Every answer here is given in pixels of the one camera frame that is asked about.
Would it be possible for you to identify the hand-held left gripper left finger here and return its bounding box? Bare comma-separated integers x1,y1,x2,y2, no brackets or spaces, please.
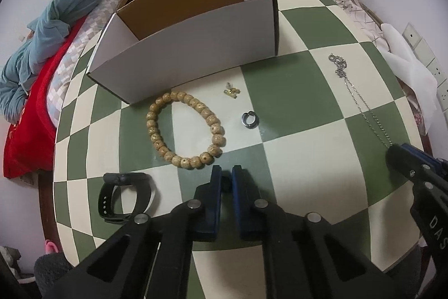
42,165,223,299

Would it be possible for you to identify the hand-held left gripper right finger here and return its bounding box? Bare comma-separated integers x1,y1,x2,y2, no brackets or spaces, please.
232,165,417,299

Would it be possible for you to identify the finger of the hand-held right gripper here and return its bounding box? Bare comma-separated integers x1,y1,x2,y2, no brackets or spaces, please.
386,143,448,194

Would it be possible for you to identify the wooden bead bracelet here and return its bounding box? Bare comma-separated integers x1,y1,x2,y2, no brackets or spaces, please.
146,91,227,170

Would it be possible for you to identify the silver chain necklace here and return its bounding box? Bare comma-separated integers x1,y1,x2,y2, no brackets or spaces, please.
328,53,394,148

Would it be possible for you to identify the black wristwatch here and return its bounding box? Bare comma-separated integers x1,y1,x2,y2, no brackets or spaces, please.
97,172,155,224

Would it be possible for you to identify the silver ring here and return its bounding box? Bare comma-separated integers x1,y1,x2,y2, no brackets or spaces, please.
242,112,259,128

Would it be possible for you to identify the white cardboard box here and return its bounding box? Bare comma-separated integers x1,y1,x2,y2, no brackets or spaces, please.
86,0,280,105

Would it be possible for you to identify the white plastic bag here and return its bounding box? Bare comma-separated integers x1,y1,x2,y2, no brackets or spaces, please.
376,23,439,136

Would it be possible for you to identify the green checkered tablecloth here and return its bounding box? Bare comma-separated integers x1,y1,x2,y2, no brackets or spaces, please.
53,0,427,299

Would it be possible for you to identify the red blanket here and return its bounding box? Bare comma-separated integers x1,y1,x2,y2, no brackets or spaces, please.
3,0,152,179

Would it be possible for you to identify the blue-grey blanket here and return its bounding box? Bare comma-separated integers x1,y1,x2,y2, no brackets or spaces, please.
0,0,154,121

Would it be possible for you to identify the white wall power strip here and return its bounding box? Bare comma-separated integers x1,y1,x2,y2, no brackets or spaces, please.
402,23,448,114

